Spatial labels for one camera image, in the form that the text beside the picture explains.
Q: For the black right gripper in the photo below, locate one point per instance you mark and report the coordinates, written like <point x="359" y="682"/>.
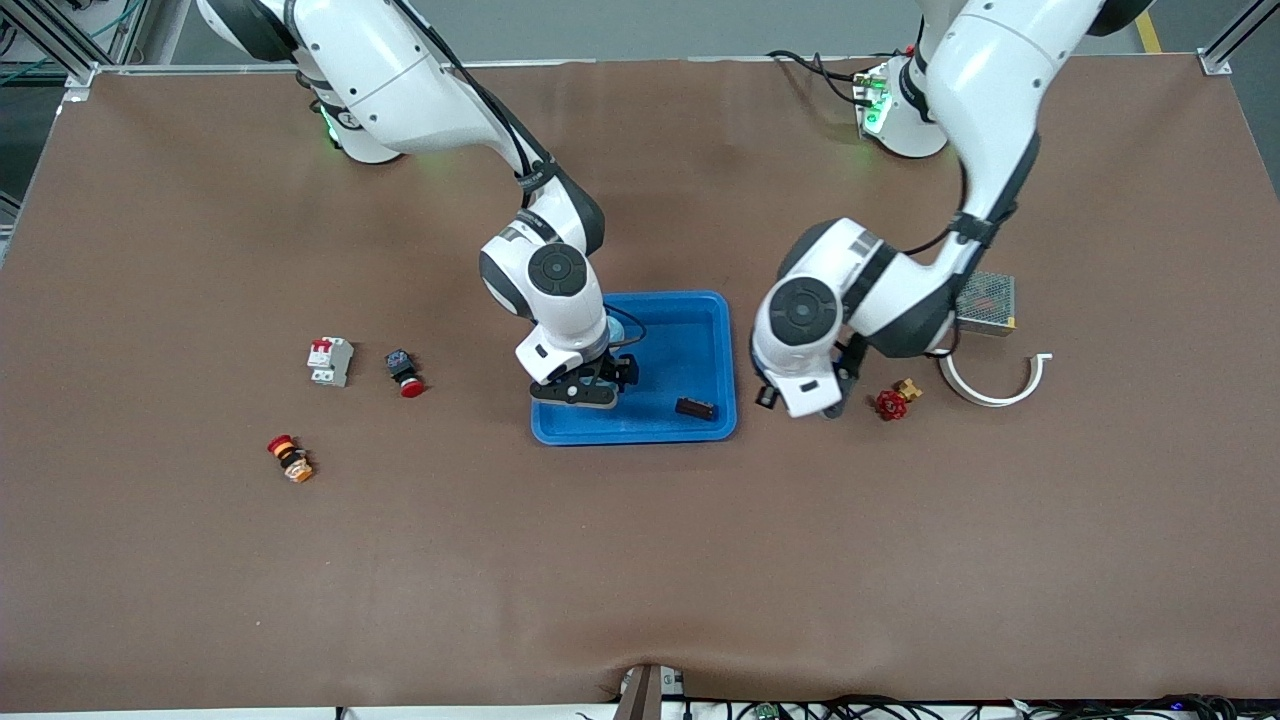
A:
<point x="622" y="369"/>

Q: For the light blue call bell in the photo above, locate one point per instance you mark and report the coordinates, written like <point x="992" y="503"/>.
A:
<point x="614" y="327"/>

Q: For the long brown capacitor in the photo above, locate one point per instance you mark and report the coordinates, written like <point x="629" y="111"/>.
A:
<point x="694" y="408"/>

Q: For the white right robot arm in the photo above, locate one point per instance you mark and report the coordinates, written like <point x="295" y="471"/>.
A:
<point x="400" y="70"/>

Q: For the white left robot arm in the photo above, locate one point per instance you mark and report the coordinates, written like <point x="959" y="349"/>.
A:
<point x="1000" y="80"/>

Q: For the blue plastic tray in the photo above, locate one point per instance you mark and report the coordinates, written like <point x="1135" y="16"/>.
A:
<point x="680" y="340"/>

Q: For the red mushroom push button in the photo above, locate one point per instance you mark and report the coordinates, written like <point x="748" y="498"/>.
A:
<point x="405" y="375"/>

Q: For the white circuit breaker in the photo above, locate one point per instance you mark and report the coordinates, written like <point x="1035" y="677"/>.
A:
<point x="330" y="362"/>

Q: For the red yellow emergency stop button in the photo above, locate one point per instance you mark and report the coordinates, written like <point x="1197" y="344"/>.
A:
<point x="290" y="458"/>

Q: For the metal mesh power supply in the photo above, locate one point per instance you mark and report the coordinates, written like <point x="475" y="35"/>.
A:
<point x="995" y="300"/>

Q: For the metal table clamp bracket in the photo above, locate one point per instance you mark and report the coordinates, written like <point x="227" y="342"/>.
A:
<point x="645" y="695"/>

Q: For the aluminium frame rail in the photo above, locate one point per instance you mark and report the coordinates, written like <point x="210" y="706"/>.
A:
<point x="1215" y="63"/>
<point x="78" y="72"/>

